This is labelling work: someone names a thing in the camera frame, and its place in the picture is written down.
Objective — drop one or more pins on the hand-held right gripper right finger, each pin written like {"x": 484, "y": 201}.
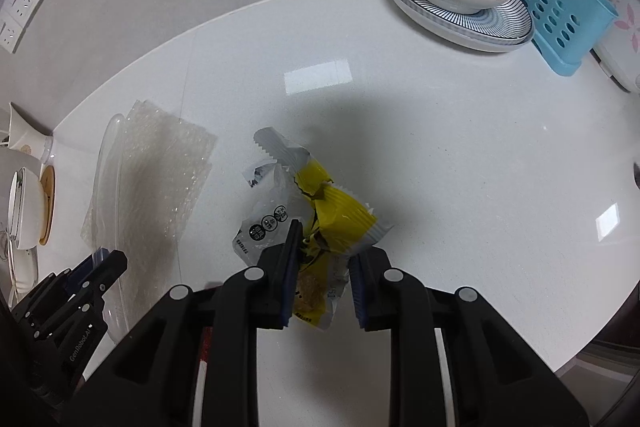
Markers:
{"x": 358, "y": 292}

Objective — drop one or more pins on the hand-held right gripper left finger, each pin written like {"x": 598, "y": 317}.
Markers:
{"x": 289, "y": 277}

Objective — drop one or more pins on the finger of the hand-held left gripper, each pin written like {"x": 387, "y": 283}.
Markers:
{"x": 107, "y": 269}
{"x": 85, "y": 267}

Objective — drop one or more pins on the yellow silver snack wrapper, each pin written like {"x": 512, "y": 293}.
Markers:
{"x": 340, "y": 212}

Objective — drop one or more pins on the white ceramic teapot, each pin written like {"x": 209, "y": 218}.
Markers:
{"x": 20, "y": 272}

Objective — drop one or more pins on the round wooden coaster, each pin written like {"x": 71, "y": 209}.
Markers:
{"x": 47, "y": 207}

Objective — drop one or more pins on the white ceramic cup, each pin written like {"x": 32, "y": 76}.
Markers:
{"x": 27, "y": 207}

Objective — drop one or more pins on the clear bubble wrap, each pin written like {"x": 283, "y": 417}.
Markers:
{"x": 155, "y": 177}

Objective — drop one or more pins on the striped ceramic plate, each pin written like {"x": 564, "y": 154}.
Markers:
{"x": 480, "y": 29}

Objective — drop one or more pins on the blue plastic utensil holder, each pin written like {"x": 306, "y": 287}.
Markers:
{"x": 565, "y": 17}

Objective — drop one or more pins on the white floral rice cooker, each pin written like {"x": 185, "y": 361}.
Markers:
{"x": 622, "y": 22}

